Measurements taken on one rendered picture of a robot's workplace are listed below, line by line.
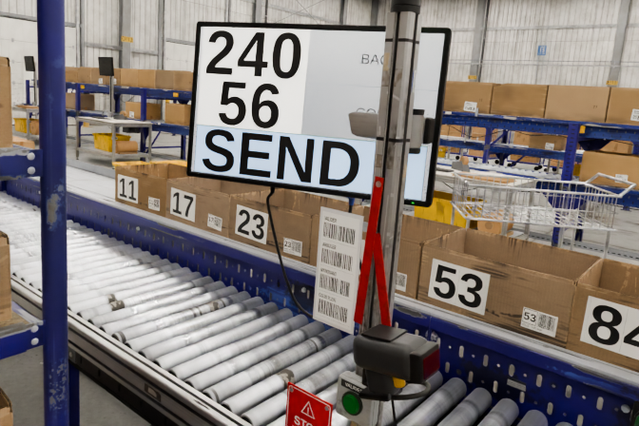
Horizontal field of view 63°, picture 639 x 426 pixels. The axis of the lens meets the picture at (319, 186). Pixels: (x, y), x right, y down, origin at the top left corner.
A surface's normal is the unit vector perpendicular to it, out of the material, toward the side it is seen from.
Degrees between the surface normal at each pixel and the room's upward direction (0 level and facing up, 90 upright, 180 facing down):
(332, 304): 90
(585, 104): 90
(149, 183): 90
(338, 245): 90
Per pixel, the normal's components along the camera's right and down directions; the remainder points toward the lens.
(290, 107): -0.32, 0.07
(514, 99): -0.61, 0.08
